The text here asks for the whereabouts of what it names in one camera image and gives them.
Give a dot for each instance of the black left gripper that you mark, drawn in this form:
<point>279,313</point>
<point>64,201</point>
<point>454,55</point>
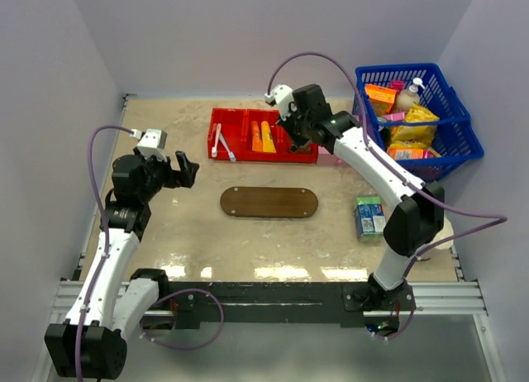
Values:
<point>172,175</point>

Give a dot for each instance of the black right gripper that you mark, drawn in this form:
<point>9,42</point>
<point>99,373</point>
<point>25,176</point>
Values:
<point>286,123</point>

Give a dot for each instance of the clear acrylic toothbrush holder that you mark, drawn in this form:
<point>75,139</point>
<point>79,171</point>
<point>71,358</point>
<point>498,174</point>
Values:
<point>302,150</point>

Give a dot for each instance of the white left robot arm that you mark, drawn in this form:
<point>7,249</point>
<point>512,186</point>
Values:
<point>92,339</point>

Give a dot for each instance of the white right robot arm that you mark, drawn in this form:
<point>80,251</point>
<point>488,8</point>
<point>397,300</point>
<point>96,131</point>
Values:
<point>417,215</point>

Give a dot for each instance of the yellow toothpaste tube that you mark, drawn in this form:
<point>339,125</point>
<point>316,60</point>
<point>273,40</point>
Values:
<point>267,138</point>

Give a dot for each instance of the white toothbrush left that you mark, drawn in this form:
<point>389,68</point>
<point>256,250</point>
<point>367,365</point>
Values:
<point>217,132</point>

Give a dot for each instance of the orange toothpaste tube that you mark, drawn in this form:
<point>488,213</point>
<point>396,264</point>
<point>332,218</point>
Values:
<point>256,138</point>

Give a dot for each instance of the oval wooden tray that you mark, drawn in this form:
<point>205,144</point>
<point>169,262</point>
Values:
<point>268,202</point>

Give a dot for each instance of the pink drawer box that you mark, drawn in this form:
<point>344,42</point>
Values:
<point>325,158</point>

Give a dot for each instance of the red bin middle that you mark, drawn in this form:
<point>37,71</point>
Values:
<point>262,115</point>

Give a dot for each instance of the red bin left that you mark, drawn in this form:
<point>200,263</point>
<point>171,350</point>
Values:
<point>234,129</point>

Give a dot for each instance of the orange snack box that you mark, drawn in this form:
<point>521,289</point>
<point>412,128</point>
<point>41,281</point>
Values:
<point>381,98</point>

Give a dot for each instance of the orange box lower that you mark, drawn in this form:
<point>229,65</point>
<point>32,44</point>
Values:
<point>407,153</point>

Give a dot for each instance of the green blue carton box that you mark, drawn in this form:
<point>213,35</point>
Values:
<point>370,220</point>

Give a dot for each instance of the pink small package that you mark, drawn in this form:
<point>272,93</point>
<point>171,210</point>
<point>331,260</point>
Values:
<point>397,85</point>

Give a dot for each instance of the blue plastic basket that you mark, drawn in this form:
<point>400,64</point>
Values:
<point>454,141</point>

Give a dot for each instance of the yellow chips bag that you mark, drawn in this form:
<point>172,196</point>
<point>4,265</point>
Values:
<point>419,126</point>

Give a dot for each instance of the beige pump soap bottle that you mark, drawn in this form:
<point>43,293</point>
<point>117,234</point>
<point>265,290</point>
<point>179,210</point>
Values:
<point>407,98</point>

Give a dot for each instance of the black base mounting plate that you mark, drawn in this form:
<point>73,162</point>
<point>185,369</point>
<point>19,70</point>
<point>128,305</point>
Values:
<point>187,305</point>

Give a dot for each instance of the white paper roll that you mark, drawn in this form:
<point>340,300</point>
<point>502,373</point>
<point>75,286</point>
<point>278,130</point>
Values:
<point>440,248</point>

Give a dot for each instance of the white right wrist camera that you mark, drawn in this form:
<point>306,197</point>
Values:
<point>281,97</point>

